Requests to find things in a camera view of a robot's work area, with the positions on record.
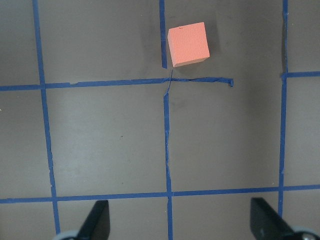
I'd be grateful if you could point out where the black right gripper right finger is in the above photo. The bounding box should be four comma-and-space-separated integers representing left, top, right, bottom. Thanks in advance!
250, 197, 299, 240

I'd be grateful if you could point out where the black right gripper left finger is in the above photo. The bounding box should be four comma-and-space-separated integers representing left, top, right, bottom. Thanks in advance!
76, 200, 111, 240

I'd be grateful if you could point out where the orange foam cube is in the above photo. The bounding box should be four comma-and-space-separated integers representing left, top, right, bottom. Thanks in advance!
167, 22, 210, 68

